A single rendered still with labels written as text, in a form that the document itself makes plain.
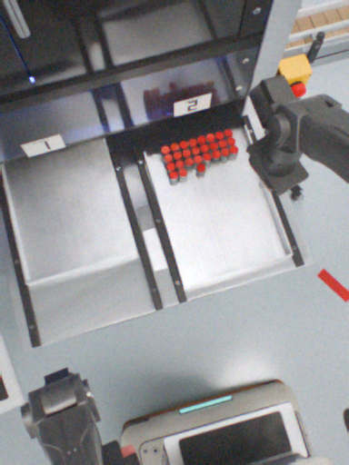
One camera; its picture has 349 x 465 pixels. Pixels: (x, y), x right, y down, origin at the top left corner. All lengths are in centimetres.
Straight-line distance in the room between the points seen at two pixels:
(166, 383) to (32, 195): 105
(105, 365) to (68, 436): 142
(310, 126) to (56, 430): 48
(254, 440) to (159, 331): 109
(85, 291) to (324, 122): 69
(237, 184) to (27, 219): 51
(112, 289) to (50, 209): 25
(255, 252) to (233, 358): 91
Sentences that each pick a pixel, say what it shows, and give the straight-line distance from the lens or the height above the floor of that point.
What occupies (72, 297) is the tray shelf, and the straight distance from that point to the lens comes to 114.
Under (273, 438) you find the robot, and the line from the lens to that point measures 97.
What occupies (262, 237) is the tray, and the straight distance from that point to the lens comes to 116.
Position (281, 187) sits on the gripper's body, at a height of 122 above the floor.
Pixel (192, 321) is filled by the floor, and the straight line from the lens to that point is 199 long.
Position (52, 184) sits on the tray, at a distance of 122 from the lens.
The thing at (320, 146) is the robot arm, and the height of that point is 142.
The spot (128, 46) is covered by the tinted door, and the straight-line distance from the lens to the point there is 90.
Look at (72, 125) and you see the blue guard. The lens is 105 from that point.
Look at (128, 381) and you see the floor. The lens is 199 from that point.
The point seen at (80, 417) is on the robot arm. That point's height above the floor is 140.
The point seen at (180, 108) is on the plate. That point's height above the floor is 102.
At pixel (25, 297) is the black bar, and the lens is 114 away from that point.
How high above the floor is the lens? 198
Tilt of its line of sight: 75 degrees down
